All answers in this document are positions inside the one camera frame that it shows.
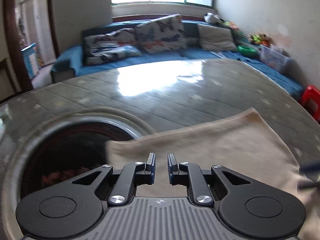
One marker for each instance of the green plastic bowl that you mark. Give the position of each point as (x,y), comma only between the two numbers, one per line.
(247,51)

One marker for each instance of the butterfly print pillow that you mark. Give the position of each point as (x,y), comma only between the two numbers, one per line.
(111,47)
(162,34)

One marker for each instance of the grey plain cushion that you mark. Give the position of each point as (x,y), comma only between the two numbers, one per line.
(213,38)

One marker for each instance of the left butterfly print pillow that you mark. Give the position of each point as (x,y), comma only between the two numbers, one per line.
(111,47)

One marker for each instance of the round black induction cooktop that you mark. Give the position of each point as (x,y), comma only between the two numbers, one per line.
(69,152)

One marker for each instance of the clear plastic storage box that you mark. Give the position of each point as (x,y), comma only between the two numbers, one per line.
(274,59)

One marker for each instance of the dark wooden door frame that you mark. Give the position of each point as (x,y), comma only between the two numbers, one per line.
(11,36)

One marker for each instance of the red plastic stool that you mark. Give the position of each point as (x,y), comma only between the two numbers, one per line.
(310,98)

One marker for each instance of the panda plush toy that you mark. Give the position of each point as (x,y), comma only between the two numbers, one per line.
(212,18)

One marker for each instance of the blue sofa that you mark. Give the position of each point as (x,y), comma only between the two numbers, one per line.
(72,62)

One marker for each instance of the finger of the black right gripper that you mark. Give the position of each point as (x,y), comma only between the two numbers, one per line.
(311,172)

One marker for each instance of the right butterfly print pillow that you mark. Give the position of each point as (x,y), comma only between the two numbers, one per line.
(162,34)

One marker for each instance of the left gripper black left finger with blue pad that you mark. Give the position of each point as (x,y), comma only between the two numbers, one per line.
(73,207)

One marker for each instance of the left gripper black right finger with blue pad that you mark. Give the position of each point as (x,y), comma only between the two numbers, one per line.
(245,206)

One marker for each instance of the beige cloth garment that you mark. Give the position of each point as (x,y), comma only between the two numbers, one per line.
(243,143)

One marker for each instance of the colourful plush toys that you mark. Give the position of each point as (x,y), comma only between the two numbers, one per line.
(260,39)

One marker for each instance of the blue white cardboard box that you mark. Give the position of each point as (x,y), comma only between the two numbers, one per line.
(30,59)

